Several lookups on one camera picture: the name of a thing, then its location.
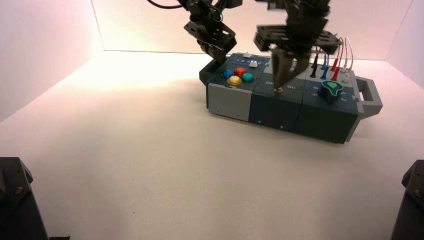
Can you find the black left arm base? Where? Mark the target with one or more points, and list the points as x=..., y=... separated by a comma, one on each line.
x=16, y=205

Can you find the white slider knob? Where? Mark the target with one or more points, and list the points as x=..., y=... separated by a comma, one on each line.
x=253, y=64
x=246, y=55

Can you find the yellow push button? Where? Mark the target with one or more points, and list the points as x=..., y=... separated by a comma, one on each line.
x=234, y=80

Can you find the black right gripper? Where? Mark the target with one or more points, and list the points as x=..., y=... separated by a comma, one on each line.
x=298, y=36

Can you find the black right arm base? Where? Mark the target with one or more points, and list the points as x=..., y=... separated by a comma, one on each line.
x=410, y=205

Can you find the red push button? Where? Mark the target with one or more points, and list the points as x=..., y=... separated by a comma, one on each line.
x=240, y=71

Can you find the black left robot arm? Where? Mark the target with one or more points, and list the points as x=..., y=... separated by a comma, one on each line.
x=202, y=8

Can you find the teal push button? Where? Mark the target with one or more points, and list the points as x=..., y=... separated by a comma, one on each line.
x=247, y=78

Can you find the dark rotary knob green top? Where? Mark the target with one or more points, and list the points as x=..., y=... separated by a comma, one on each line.
x=330, y=89

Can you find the blue push button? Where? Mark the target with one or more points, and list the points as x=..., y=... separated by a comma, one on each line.
x=228, y=73

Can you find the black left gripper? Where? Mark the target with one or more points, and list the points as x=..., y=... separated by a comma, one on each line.
x=213, y=34

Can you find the small black flat bracket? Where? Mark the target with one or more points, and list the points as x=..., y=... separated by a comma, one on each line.
x=59, y=238

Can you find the blue grey control box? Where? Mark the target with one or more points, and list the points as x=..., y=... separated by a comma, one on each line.
x=275, y=109

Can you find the metal toggle switch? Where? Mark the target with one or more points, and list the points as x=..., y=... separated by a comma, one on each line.
x=279, y=90

